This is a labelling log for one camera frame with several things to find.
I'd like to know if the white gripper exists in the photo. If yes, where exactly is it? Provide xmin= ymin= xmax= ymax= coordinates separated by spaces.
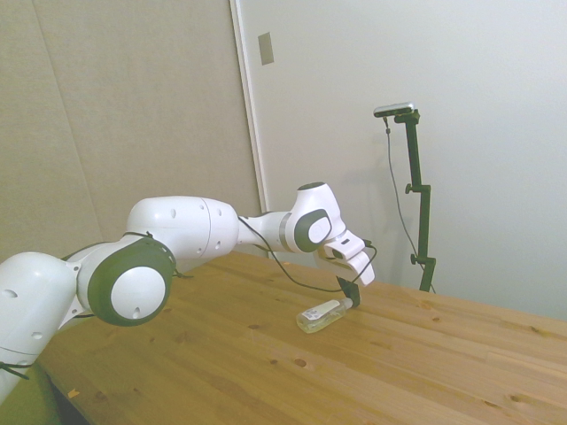
xmin=315 ymin=241 xmax=377 ymax=308

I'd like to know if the clear sanitizer pump bottle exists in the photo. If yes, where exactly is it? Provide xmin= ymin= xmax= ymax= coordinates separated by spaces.
xmin=295 ymin=297 xmax=355 ymax=335

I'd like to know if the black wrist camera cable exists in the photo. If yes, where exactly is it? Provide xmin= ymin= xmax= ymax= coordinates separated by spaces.
xmin=0 ymin=215 xmax=378 ymax=383

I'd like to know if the square jointed camera stand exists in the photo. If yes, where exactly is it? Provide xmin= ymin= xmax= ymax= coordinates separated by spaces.
xmin=392 ymin=110 xmax=438 ymax=293

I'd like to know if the grey exterior camera cable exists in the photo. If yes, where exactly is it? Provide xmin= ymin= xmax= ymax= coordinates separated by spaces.
xmin=384 ymin=115 xmax=438 ymax=295

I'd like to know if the silver exterior camera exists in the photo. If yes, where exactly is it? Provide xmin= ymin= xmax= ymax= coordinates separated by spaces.
xmin=373 ymin=101 xmax=417 ymax=120

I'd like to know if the white vertical wall trim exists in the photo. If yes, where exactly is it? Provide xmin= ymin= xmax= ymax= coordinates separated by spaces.
xmin=229 ymin=0 xmax=270 ymax=214

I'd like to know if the grey wall switch plate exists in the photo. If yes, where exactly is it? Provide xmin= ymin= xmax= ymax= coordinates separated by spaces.
xmin=258 ymin=31 xmax=275 ymax=66

